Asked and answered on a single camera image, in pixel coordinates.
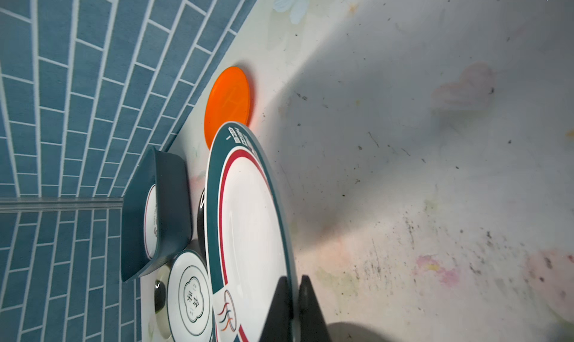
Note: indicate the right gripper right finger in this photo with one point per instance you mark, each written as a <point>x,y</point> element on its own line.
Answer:
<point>312,324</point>

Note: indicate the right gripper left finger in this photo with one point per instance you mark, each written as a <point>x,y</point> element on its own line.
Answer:
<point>277,325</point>

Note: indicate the white plate green red rim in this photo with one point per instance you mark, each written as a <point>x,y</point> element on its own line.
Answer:
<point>247,243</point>

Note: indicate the white plate red characters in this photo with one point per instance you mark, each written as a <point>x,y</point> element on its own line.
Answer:
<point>150,224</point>

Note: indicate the teal plastic bin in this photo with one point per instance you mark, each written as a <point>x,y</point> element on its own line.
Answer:
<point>168,172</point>

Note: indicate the white plate cloud emblem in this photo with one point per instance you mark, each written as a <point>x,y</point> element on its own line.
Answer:
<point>189,299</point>

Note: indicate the cream plate black patch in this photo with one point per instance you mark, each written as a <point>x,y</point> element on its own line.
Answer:
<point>160,302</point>

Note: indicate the black small plate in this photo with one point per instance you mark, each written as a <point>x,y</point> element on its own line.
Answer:
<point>201,226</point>

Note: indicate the orange small plate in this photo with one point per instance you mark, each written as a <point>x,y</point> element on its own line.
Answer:
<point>229,100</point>

